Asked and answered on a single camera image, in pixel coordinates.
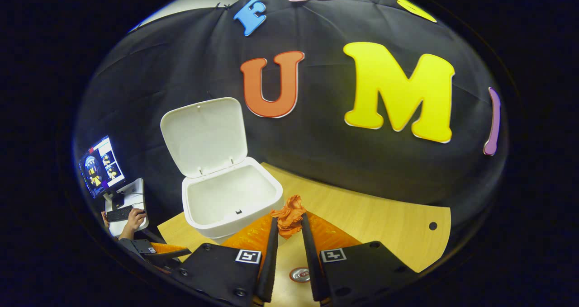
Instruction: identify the wooden desktop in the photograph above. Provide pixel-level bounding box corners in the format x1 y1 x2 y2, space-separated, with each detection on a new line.
157 162 452 307

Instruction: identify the white desktop garbage bin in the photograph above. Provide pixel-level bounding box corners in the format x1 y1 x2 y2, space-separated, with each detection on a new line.
160 97 284 244

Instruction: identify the computer monitor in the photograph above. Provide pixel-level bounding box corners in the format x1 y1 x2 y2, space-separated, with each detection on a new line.
78 135 126 199

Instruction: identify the white side desk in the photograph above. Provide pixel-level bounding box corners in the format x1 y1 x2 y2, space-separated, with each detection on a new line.
104 178 149 237

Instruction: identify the orange paper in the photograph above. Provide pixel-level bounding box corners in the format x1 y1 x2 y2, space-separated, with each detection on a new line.
271 195 307 240

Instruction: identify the black keyboard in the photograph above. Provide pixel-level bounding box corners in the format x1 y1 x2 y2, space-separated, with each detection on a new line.
105 205 146 222

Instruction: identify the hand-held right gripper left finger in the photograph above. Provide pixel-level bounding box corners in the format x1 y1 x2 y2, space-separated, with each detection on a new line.
180 214 280 307

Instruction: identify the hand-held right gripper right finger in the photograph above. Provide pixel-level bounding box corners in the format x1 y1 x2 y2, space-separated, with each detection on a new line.
301 211 420 307

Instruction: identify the black backdrop cloth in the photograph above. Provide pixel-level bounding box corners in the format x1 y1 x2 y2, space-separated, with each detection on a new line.
75 0 509 235

